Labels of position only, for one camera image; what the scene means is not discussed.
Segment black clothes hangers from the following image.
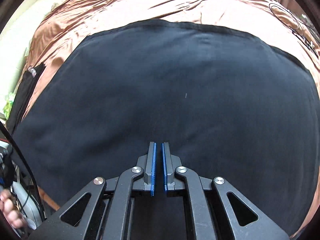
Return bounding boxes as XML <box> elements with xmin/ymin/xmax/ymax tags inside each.
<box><xmin>292</xmin><ymin>30</ymin><xmax>319</xmax><ymax>59</ymax></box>

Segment black teddy bear t-shirt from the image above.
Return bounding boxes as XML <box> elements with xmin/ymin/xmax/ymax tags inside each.
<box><xmin>13</xmin><ymin>20</ymin><xmax>319</xmax><ymax>235</ymax></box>

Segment stack of folded clothes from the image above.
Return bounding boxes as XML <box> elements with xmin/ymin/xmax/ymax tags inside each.
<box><xmin>6</xmin><ymin>63</ymin><xmax>46</xmax><ymax>134</ymax></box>

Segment orange-brown bed sheet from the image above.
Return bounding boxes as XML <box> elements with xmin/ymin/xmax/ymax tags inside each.
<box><xmin>22</xmin><ymin>0</ymin><xmax>320</xmax><ymax>240</ymax></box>

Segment person's left hand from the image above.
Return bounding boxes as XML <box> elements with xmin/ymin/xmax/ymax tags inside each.
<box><xmin>1</xmin><ymin>189</ymin><xmax>27</xmax><ymax>229</ymax></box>

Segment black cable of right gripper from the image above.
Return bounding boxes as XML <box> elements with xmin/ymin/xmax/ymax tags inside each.
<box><xmin>0</xmin><ymin>121</ymin><xmax>47</xmax><ymax>222</ymax></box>

